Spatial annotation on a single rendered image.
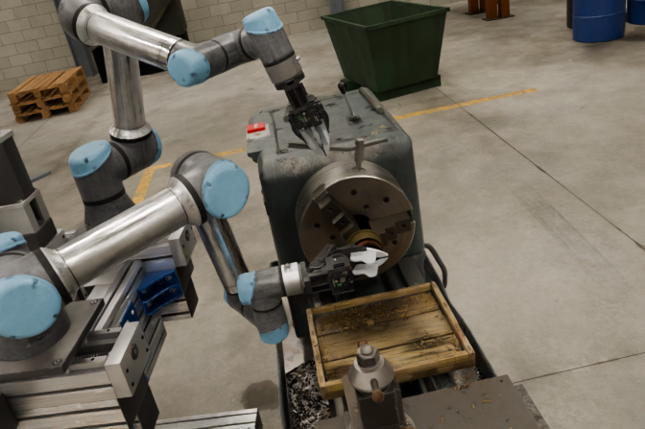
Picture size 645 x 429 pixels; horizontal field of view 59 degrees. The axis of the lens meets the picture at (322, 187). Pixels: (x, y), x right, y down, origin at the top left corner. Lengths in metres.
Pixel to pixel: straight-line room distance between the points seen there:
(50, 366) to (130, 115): 0.72
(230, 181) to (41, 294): 0.40
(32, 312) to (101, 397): 0.29
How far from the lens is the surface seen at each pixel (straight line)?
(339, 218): 1.45
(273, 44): 1.25
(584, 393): 2.62
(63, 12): 1.49
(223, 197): 1.18
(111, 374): 1.29
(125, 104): 1.66
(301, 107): 1.27
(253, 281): 1.36
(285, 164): 1.63
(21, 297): 1.11
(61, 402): 1.38
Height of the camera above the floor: 1.83
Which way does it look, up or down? 24 degrees down
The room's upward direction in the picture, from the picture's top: 11 degrees counter-clockwise
